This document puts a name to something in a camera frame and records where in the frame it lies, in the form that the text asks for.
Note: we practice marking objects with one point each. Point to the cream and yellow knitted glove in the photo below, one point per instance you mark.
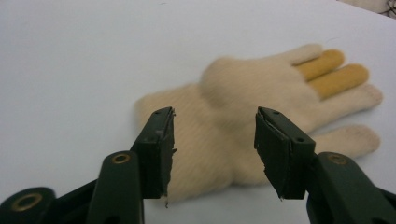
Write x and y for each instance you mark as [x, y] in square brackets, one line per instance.
[249, 93]

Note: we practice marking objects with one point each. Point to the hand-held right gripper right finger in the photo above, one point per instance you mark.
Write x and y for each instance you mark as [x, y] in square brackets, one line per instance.
[280, 155]

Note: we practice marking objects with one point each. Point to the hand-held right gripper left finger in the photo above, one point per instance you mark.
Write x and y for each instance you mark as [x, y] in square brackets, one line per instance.
[155, 155]

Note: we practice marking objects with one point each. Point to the pale beige object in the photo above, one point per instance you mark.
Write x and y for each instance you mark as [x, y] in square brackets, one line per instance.
[367, 4]

